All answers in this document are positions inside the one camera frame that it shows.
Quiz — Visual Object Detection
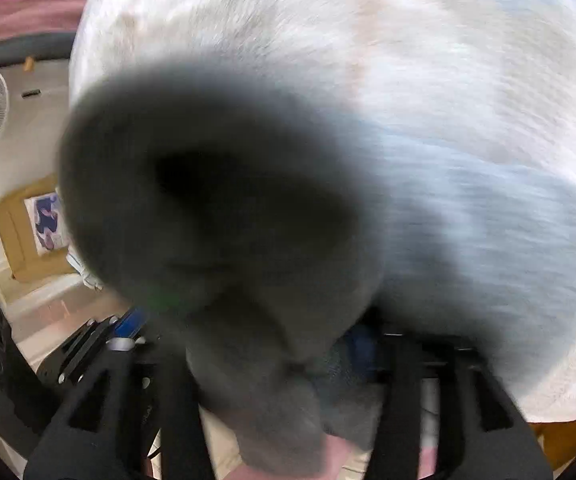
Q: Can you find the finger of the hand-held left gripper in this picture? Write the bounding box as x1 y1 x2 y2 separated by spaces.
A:
37 309 145 387

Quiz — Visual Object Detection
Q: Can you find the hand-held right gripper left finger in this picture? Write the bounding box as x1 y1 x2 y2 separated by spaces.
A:
23 338 216 480

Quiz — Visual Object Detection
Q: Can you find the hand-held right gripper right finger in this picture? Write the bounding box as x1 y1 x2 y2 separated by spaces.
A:
347 326 554 480

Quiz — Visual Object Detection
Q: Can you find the maroon cloth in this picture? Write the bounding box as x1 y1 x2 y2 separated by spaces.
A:
0 0 93 51

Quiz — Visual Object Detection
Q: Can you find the person's pink clothing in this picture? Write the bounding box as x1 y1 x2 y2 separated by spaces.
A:
218 435 443 480

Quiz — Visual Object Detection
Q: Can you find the grey hoodie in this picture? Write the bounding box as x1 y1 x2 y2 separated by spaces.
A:
58 50 576 478

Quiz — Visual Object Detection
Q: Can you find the blue and white printed sheet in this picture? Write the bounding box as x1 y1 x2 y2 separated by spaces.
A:
24 191 71 257

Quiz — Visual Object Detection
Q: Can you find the white crumpled cloth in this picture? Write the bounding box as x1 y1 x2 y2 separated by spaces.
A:
65 252 105 292

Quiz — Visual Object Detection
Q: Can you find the brown cardboard box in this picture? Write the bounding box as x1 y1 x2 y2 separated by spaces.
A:
0 174 81 283

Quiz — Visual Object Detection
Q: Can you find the bed with printed sheet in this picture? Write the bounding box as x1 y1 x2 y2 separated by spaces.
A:
68 0 576 423

